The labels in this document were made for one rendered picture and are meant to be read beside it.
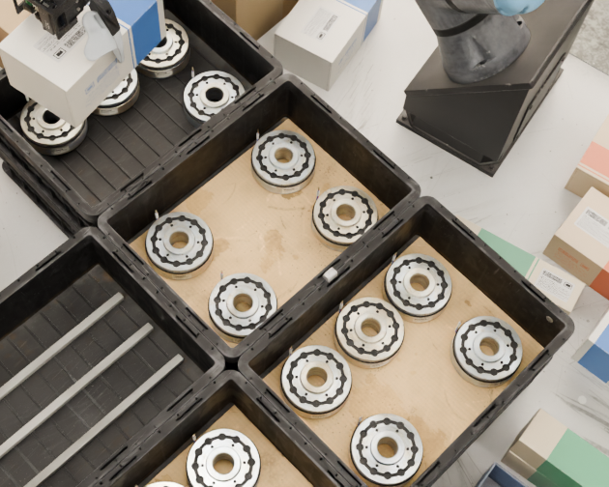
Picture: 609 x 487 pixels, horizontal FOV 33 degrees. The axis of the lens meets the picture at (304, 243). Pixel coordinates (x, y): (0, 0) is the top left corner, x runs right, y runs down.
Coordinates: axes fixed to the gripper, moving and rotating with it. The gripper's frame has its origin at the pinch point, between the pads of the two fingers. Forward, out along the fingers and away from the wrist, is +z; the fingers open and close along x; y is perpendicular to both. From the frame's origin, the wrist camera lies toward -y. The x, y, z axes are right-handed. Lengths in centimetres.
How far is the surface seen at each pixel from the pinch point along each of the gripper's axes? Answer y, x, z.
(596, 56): -135, 49, 113
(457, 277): -13, 59, 29
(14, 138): 12.2, -6.5, 18.3
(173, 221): 6.7, 18.7, 25.2
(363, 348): 7, 54, 25
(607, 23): -147, 47, 113
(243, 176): -7.6, 21.5, 28.5
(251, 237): 0.4, 29.1, 28.5
